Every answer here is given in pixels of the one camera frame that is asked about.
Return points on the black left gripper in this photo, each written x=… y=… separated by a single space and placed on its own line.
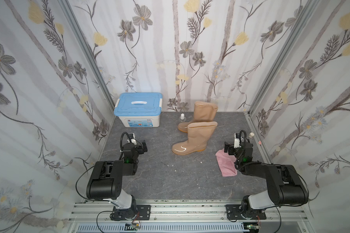
x=143 y=147

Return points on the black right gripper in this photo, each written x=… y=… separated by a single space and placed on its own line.
x=229 y=148

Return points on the pink cloth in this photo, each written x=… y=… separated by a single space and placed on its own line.
x=226 y=164

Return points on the tan rubber boot orange sole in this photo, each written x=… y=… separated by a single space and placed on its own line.
x=203 y=112

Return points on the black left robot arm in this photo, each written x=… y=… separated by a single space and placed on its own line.
x=105 y=182

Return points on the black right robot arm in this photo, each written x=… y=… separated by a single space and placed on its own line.
x=284 y=186

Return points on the blue lid storage box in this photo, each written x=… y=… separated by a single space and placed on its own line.
x=139 y=110

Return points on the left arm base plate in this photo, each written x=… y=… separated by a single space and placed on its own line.
x=138 y=212

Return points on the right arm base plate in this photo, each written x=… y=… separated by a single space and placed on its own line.
x=236 y=212

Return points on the white perforated cable tray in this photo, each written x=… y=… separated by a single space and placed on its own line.
x=165 y=227

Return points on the aluminium front rail frame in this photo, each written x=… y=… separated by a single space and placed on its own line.
x=279 y=220

